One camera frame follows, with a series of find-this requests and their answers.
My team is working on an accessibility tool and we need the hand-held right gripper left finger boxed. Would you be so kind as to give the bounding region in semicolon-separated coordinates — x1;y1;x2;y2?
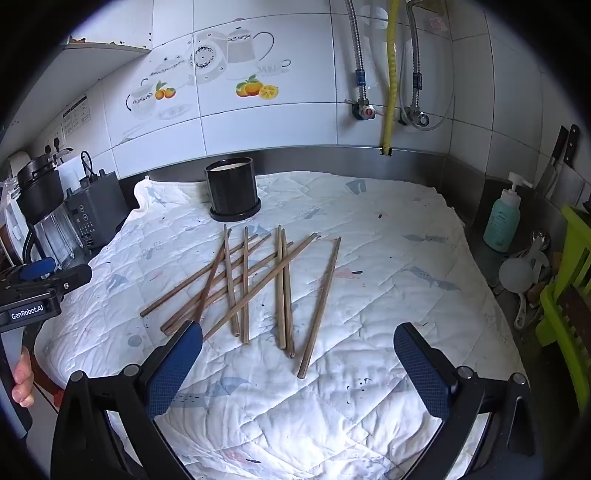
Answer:
51;320;204;480

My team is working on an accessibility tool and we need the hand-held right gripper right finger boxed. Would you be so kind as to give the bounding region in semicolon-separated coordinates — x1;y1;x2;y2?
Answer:
393;322;543;480

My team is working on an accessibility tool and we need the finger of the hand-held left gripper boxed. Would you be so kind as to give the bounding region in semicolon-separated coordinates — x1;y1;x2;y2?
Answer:
18;258;58;282
46;264;93;297

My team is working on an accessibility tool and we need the pile of wooden chopsticks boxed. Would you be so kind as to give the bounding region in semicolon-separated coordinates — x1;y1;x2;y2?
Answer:
140;224;342;380

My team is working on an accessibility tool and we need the black chopstick holder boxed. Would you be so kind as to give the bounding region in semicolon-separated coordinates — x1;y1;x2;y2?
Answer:
204;157;262;221

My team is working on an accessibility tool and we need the person's left hand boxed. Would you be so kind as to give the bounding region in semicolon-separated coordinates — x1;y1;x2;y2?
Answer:
11;348;36;408

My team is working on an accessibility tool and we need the black blender base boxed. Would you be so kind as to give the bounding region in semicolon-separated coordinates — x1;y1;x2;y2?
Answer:
65;168;127;250

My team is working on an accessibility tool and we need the white quilted cloth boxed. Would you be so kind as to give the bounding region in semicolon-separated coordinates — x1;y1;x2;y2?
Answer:
34;171;527;480

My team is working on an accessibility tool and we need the white box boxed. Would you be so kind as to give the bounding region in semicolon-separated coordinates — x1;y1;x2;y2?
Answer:
59;154;89;186

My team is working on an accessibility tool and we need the white appliance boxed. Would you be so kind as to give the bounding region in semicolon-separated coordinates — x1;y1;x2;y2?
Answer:
7;150;31;178

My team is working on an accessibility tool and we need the white plastic ladle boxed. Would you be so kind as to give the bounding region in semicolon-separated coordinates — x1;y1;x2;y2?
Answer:
499;240;550;330

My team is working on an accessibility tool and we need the brown wooden board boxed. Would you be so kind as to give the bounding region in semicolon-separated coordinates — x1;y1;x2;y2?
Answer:
556;284;591;370

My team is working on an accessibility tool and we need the green soap pump bottle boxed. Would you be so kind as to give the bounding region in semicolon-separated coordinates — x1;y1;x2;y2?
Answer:
482;172;534;254

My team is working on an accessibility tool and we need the green plastic rack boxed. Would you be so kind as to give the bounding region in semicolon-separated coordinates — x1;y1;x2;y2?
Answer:
536;205;591;411

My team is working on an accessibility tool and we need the metal angle valve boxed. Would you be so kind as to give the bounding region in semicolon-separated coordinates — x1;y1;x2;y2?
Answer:
399;104;431;128

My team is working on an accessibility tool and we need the red knob valve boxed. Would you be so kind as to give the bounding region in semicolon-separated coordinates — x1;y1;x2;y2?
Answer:
346;97;382;121

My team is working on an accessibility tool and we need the white wall label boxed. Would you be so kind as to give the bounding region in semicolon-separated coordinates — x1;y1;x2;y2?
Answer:
62;95;89;137

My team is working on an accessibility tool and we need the black handle cleaver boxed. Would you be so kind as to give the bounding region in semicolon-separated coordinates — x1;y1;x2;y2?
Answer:
534;126;570;198

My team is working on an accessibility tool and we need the white wall cabinet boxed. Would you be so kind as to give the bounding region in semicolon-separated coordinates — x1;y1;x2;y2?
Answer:
62;34;151;84

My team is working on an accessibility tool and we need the black handle kitchen knife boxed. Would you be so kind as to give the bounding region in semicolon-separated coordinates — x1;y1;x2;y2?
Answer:
561;124;588;206

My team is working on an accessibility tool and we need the yellow gas hose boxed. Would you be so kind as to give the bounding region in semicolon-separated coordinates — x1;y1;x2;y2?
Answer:
381;0;402;157

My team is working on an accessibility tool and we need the braided metal hose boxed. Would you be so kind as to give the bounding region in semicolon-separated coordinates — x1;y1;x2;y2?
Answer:
405;0;424;114
344;0;370;100

